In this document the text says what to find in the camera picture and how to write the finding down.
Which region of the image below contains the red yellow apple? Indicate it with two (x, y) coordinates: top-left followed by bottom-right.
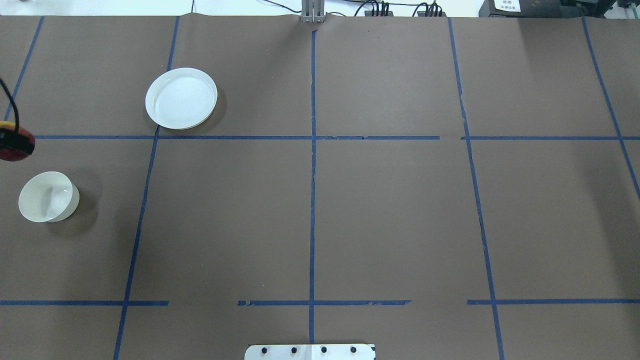
(0, 121), (35, 162)

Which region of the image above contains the white round plate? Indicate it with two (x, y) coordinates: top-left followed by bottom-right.
(144, 67), (218, 130)

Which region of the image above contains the small white bowl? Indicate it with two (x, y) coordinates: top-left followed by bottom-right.
(18, 171), (80, 223)

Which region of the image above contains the black control box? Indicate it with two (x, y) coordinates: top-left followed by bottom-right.
(478, 0), (564, 19)

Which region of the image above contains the aluminium frame post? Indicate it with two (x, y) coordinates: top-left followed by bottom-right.
(300, 0), (327, 23)

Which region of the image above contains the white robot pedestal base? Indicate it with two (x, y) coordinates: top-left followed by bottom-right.
(244, 343), (377, 360)

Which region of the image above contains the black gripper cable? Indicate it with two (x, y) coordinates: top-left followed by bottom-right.
(0, 77), (21, 132)

